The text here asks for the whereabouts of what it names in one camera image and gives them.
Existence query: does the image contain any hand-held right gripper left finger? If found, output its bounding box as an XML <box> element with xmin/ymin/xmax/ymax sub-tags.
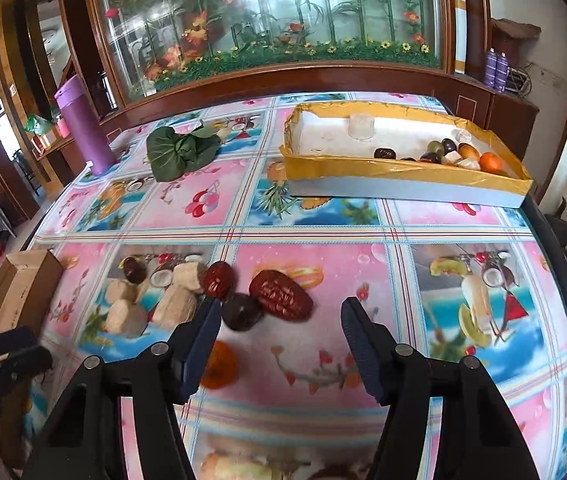
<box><xmin>21</xmin><ymin>297</ymin><xmax>222</xmax><ymax>480</ymax></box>

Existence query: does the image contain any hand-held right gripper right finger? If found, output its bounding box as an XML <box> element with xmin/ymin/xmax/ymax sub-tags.
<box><xmin>341</xmin><ymin>297</ymin><xmax>537</xmax><ymax>480</ymax></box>

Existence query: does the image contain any orange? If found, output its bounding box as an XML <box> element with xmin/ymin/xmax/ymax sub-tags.
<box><xmin>200</xmin><ymin>340</ymin><xmax>238</xmax><ymax>389</ymax></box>
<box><xmin>480</xmin><ymin>152</ymin><xmax>505</xmax><ymax>174</ymax></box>

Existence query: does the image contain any dark purple plum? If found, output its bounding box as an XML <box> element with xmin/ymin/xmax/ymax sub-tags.
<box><xmin>221</xmin><ymin>293</ymin><xmax>266</xmax><ymax>332</ymax></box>

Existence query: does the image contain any small red date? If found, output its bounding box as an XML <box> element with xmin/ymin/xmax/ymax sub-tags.
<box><xmin>202</xmin><ymin>261</ymin><xmax>238</xmax><ymax>301</ymax></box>

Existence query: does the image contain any brown cardboard box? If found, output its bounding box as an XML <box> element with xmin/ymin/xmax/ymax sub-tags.
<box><xmin>0</xmin><ymin>249</ymin><xmax>65</xmax><ymax>466</ymax></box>

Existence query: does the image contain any large wrinkled red date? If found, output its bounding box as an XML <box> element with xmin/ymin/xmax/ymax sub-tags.
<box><xmin>250</xmin><ymin>270</ymin><xmax>315</xmax><ymax>322</ymax></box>

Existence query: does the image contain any dark brown date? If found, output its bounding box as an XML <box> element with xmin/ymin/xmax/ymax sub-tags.
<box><xmin>121</xmin><ymin>257</ymin><xmax>148</xmax><ymax>283</ymax></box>

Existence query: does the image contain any printed tablecloth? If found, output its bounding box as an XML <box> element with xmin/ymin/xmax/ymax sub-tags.
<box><xmin>28</xmin><ymin>91</ymin><xmax>567</xmax><ymax>480</ymax></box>

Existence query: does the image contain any white box with yellow tape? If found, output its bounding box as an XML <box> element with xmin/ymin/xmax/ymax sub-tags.
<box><xmin>280</xmin><ymin>101</ymin><xmax>534</xmax><ymax>208</ymax></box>

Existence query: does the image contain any green leafy vegetable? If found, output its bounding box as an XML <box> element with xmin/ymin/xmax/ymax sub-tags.
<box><xmin>146</xmin><ymin>125</ymin><xmax>222</xmax><ymax>182</ymax></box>

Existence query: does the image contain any clear plastic cup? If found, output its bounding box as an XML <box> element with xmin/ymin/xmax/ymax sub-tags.
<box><xmin>348</xmin><ymin>115</ymin><xmax>374</xmax><ymax>139</ymax></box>

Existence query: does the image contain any green bag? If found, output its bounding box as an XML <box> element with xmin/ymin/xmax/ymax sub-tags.
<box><xmin>26</xmin><ymin>114</ymin><xmax>59</xmax><ymax>136</ymax></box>

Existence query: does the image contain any wooden shelf unit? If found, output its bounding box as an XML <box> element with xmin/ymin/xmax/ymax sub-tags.
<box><xmin>0</xmin><ymin>0</ymin><xmax>79</xmax><ymax>211</ymax></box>

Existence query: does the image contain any wooden side cabinet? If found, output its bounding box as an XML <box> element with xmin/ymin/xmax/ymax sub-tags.
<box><xmin>453</xmin><ymin>80</ymin><xmax>539</xmax><ymax>131</ymax></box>

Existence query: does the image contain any black thermos flask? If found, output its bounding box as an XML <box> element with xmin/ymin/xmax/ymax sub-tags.
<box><xmin>91</xmin><ymin>71</ymin><xmax>114</xmax><ymax>111</ymax></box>

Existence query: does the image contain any glass cabinet with artificial flowers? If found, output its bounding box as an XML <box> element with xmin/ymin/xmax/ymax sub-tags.
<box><xmin>56</xmin><ymin>0</ymin><xmax>494</xmax><ymax>111</ymax></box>

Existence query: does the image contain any wire rack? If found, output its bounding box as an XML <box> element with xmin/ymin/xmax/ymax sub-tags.
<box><xmin>506</xmin><ymin>67</ymin><xmax>534</xmax><ymax>96</ymax></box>

